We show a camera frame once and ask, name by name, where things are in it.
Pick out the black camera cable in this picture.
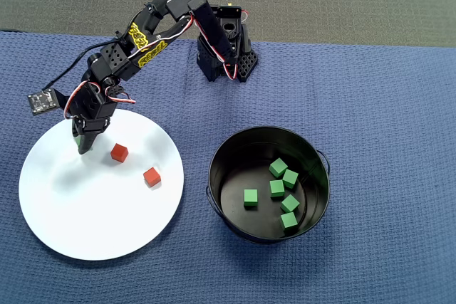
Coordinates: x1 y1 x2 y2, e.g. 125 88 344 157
42 31 124 91

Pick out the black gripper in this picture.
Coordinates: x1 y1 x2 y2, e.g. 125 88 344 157
69 79 118 155

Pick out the blue woven cloth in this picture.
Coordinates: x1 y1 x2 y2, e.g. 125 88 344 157
0 29 456 304

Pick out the black metal bucket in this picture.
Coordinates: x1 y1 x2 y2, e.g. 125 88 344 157
205 125 331 245

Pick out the white round plate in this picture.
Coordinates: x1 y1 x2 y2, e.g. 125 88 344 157
18 108 185 261

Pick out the red cube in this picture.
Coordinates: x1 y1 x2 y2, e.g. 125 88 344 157
142 167 162 188
110 142 130 163

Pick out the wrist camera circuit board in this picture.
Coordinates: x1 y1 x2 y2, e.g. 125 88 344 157
27 87 67 117

